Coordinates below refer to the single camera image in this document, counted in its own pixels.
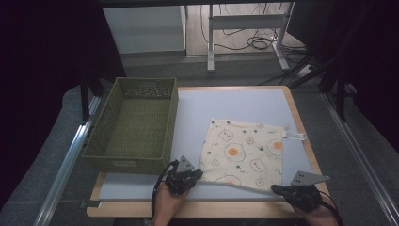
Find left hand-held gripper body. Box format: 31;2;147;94
165;154;196;195

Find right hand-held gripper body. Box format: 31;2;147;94
282;170;331;212

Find cream printed cloth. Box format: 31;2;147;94
199;117;308;193

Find green plastic basket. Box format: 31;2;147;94
81;76;180;176

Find person's right hand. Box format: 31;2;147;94
293;202;341;226

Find person's left hand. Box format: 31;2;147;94
152;182;190;226

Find wooden table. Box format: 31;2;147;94
86;85;337;219

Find pale blue board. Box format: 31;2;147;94
98;88;322;202

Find grey tape piece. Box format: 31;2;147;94
79;199;104;209

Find black tripod stand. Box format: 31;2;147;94
287;53;350;124

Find white power strip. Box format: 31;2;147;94
295;63;313;78

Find dark curtain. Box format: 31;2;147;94
0;0;128;210
286;0;399;155

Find white cabinet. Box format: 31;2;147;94
103;5;188;55

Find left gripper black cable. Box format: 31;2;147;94
151;159;180;218

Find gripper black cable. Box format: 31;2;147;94
151;159;180;218
319;190;343;226

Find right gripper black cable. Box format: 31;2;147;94
319;190;343;226

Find aluminium rail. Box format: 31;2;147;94
32;95;102;226
322;92;399;226

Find black floor cables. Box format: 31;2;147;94
199;3;309;54

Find white desk frame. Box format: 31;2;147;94
206;2;296;74

